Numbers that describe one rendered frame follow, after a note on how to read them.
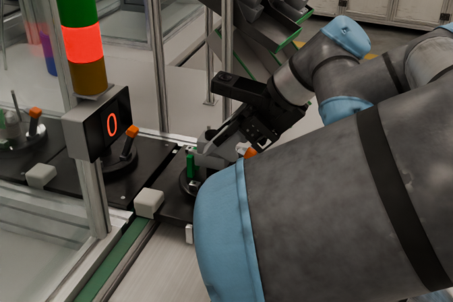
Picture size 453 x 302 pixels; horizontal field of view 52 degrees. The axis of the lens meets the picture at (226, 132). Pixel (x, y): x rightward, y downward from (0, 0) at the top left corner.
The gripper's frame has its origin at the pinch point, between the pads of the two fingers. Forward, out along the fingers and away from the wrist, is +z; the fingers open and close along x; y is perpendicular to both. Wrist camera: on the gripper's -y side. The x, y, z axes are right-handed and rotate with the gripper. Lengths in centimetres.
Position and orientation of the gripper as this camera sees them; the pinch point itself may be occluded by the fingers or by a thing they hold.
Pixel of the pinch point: (209, 141)
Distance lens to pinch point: 90.8
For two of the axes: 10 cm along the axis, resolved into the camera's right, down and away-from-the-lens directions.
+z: -6.1, 5.3, 5.9
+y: 7.2, 6.8, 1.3
